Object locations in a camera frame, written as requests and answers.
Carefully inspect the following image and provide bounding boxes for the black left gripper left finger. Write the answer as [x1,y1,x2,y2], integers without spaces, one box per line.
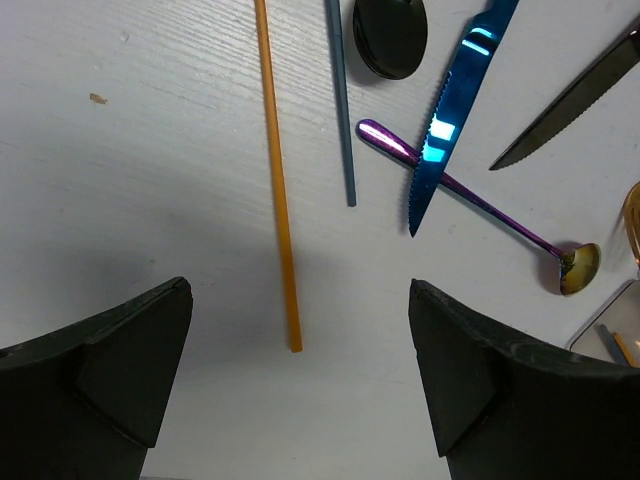
[1,277,192,479]

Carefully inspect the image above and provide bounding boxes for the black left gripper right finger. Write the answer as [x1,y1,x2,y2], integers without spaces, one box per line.
[408,280,639,479]

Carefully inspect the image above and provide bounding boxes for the purple gold spoon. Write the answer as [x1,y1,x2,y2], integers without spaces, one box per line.
[356,119,601,296]

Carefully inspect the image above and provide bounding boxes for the blue knife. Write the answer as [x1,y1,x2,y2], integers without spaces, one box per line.
[408,0,518,236]

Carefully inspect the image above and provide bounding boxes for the black knife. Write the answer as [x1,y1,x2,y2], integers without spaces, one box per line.
[489,17,639,171]

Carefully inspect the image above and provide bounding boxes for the black spoon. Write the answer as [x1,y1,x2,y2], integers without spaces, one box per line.
[352,0,428,80]

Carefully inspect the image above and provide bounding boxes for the clear tiered utensil organizer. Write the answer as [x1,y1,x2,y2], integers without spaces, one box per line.
[568,280,639,364]

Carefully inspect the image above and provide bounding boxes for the gold ornate fork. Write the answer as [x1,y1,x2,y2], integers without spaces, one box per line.
[622,183,640,266]

